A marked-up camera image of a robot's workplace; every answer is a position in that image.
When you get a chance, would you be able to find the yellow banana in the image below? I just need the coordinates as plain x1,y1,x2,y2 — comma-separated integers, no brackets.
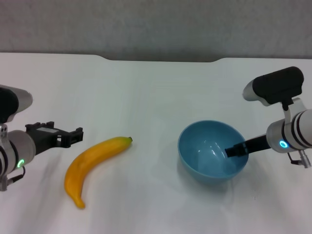
64,136,134,209

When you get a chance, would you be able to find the short black right arm cable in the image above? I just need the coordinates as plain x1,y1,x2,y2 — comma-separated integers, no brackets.
282,97,294,111

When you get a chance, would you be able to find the left arm plug cable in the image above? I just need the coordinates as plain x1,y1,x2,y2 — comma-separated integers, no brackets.
0,166,26,192

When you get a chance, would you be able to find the right arm plug cable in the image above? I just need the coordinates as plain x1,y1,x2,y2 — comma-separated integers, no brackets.
287,149,312,169

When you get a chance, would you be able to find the blue bowl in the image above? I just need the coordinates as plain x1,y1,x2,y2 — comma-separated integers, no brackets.
177,119,250,185

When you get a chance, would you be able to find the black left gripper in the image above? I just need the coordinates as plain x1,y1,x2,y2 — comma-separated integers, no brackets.
25,120,84,156

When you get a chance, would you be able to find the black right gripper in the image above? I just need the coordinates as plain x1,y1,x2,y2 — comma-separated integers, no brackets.
224,134,272,158

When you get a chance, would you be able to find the arm plug cable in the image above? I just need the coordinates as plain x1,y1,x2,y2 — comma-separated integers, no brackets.
287,149,312,169
0,166,26,192

